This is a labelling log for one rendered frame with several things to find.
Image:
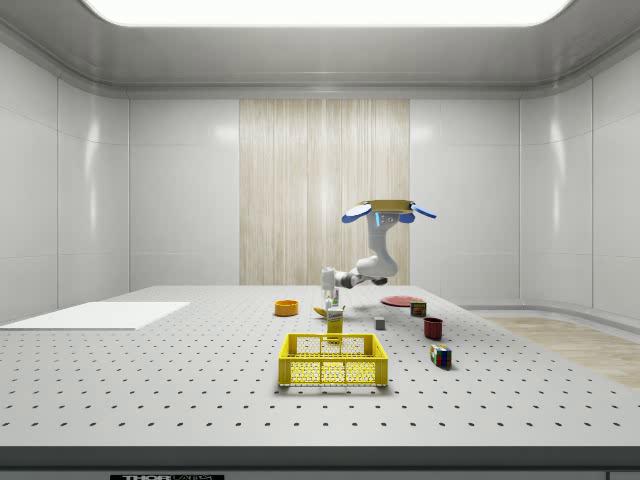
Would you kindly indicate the red mug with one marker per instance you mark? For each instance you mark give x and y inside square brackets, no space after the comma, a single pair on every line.
[433,328]

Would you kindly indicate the red plate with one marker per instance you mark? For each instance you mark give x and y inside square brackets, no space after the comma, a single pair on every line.
[397,301]

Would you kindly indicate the puzzle cube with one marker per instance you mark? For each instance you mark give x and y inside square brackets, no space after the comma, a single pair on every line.
[440,356]

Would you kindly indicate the banana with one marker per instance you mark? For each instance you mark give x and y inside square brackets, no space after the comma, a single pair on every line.
[319,311]

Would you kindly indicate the flat-sided can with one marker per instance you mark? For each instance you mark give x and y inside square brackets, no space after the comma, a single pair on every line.
[418,309]

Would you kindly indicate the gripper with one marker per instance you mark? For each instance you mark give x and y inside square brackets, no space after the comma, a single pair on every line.
[327,295]

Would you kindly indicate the drone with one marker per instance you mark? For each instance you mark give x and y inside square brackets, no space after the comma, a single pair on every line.
[390,205]

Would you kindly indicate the grey cube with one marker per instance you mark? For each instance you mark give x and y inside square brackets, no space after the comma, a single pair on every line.
[379,323]

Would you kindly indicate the yellow basket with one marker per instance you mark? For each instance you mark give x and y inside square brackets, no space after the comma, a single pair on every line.
[332,372]

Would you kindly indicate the small white bottle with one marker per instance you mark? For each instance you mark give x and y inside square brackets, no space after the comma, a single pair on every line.
[336,299]

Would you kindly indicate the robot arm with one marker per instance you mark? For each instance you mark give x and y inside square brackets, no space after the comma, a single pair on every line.
[381,250]

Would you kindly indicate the white board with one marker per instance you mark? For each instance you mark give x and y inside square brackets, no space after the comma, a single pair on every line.
[95,315]

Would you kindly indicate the white yellow carton box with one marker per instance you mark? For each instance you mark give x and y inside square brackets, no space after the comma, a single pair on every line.
[335,322]

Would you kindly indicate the yellow bowl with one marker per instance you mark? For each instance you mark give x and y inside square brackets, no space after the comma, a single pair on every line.
[286,308]

